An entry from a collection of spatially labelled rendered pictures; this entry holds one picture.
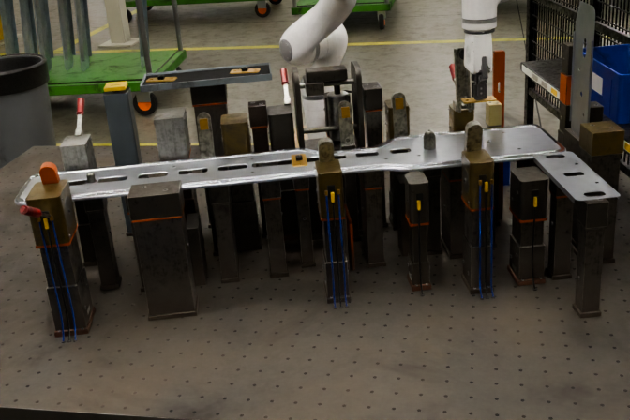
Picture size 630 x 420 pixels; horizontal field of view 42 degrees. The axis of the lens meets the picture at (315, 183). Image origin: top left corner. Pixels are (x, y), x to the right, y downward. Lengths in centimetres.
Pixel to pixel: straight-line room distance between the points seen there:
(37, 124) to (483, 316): 350
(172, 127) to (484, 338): 96
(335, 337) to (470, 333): 31
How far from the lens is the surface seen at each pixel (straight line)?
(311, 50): 257
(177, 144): 221
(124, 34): 880
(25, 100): 492
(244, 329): 197
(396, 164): 204
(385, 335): 190
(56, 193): 194
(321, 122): 269
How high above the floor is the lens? 174
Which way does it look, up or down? 22 degrees down
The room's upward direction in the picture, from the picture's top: 5 degrees counter-clockwise
